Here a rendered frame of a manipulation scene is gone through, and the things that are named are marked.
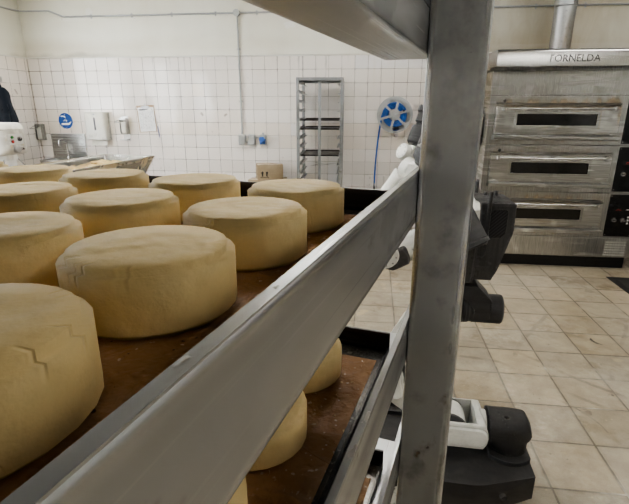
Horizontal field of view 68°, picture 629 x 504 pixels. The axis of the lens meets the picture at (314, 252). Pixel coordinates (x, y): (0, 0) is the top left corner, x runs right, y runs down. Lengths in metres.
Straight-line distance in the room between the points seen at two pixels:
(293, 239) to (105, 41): 6.42
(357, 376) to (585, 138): 4.77
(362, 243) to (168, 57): 6.09
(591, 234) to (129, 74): 5.45
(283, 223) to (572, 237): 5.09
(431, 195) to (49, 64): 6.78
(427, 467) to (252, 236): 0.23
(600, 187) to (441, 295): 4.85
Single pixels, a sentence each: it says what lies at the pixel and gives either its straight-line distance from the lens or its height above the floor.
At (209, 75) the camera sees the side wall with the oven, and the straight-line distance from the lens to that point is 6.02.
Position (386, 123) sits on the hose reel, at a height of 1.35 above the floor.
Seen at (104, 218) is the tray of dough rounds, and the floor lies 1.51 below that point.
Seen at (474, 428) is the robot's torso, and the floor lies 0.32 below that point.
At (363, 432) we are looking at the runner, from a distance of 0.20.
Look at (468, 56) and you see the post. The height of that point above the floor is 1.57.
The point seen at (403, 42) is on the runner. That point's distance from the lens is 0.22.
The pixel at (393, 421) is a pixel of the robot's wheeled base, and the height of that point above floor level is 0.19.
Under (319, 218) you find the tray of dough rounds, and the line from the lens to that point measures 0.22.
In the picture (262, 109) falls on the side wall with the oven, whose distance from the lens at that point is 5.84.
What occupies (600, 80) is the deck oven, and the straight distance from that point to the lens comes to 5.08.
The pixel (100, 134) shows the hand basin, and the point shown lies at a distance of 6.53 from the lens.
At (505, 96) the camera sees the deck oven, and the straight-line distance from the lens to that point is 4.82.
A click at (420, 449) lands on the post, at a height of 1.33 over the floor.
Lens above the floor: 1.55
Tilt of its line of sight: 18 degrees down
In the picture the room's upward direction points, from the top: straight up
